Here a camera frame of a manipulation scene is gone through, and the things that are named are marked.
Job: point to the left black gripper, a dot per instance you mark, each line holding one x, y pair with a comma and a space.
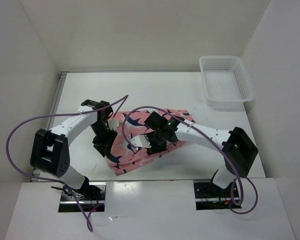
103, 146

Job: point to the pink shark print shorts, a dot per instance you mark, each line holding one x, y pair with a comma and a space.
123, 158

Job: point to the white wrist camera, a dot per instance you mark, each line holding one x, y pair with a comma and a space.
141, 141
114, 124

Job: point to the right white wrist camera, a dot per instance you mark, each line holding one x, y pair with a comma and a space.
141, 141

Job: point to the aluminium table edge rail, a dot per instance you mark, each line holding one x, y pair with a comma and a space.
56, 100

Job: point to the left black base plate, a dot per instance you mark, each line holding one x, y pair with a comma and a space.
98, 195

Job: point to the white plastic basket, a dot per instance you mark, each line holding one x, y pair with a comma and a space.
226, 81

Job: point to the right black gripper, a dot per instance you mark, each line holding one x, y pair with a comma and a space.
155, 149

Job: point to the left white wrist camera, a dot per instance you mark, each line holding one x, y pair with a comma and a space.
114, 124

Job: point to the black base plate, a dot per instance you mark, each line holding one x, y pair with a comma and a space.
98, 195
204, 191

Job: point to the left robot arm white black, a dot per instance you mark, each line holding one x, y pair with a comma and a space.
50, 151

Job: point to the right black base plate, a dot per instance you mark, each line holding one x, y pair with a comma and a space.
204, 191

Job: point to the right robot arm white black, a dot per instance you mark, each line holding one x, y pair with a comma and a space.
238, 150

